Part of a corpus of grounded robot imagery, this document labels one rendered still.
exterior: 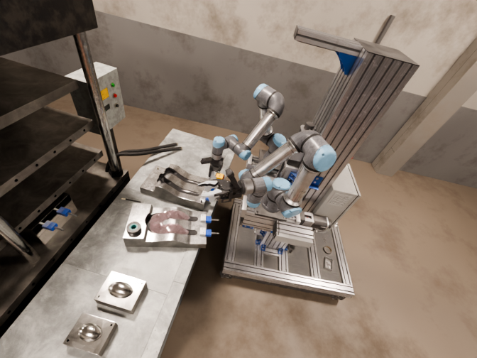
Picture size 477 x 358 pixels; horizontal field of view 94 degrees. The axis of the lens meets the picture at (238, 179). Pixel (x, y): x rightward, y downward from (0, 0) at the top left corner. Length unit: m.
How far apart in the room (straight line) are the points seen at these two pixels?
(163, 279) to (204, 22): 3.05
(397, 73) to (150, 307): 1.70
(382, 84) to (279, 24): 2.31
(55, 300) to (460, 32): 4.57
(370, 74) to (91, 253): 1.79
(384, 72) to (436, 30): 2.71
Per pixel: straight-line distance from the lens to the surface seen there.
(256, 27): 3.47
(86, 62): 1.55
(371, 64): 1.29
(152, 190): 1.79
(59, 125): 1.74
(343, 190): 1.70
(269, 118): 1.48
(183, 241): 1.53
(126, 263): 1.59
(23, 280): 1.74
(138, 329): 1.46
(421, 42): 3.99
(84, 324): 1.46
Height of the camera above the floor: 2.22
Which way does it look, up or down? 45 degrees down
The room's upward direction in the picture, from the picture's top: 16 degrees clockwise
